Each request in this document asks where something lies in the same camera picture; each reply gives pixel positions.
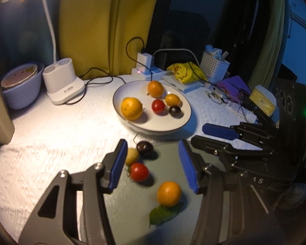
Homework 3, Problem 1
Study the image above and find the purple pouch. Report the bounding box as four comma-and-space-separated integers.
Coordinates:
216, 75, 252, 97

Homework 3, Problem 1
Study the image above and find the pale green curtain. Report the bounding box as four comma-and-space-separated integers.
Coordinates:
247, 0, 286, 87

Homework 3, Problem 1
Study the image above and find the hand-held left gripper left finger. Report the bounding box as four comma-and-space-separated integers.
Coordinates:
18, 139, 128, 245

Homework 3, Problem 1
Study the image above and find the pale bowl with pink inside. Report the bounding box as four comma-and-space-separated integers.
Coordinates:
1, 63, 39, 88

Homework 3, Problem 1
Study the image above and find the grey round tray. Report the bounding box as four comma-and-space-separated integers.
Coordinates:
102, 143, 235, 245

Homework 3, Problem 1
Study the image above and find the white power strip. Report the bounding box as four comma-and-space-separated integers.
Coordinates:
131, 66, 174, 81

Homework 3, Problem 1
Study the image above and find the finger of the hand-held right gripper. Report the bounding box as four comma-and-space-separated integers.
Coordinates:
202, 122, 277, 148
191, 135, 275, 160

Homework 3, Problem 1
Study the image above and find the white blue carton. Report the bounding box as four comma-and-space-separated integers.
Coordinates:
205, 45, 228, 60

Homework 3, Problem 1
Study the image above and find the green leaf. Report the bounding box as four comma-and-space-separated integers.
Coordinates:
149, 205, 181, 227

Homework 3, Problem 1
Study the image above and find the white desk lamp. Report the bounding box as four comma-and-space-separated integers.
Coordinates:
1, 0, 85, 105

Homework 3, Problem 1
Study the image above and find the small orange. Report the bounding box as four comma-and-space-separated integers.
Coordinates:
157, 181, 182, 208
165, 94, 180, 107

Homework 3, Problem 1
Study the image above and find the small circuit board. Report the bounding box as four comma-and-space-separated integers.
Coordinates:
206, 89, 225, 102

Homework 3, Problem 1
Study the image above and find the large mandarin orange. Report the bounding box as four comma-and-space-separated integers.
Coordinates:
121, 97, 144, 121

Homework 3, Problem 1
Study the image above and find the white flat box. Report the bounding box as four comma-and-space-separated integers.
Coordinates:
161, 75, 204, 92

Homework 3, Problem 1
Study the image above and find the white textured table cover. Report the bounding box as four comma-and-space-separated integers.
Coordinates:
0, 74, 258, 243

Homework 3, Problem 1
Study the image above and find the lavender bowl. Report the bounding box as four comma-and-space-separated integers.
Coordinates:
0, 62, 45, 110

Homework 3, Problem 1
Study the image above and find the thin black cable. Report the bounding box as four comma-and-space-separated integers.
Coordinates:
186, 61, 225, 92

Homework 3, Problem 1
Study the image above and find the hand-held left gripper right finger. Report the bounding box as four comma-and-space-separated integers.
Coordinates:
178, 140, 286, 245

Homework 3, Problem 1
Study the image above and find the white round plate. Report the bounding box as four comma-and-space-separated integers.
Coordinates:
113, 80, 192, 133

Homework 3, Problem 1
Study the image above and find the yellow white box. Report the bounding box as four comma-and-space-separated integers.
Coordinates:
248, 85, 277, 116

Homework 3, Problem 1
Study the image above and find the white cable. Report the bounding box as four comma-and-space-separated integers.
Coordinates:
152, 48, 198, 82

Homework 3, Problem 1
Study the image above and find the black charger plug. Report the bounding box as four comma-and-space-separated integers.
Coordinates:
157, 52, 168, 68

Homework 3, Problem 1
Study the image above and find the yellow snack bag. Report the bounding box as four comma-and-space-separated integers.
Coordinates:
167, 62, 207, 84

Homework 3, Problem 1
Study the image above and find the yellow curtain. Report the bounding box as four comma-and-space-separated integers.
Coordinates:
59, 0, 165, 76

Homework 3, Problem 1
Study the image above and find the dark purple curtain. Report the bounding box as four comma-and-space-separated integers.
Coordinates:
0, 0, 60, 74

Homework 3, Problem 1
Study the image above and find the metal tumbler with black lid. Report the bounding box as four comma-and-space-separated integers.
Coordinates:
0, 53, 15, 145

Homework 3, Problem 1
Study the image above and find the tan longan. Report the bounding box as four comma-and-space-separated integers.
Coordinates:
124, 148, 140, 166

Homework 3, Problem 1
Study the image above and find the dark window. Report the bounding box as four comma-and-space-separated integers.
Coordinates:
143, 0, 271, 82

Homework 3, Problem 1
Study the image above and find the white woven basket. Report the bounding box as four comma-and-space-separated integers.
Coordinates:
200, 45, 230, 81

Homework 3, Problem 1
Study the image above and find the red cherry tomato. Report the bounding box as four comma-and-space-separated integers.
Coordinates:
129, 163, 150, 182
152, 99, 166, 114

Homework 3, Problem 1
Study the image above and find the white charger plug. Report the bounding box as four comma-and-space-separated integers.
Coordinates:
136, 52, 152, 69

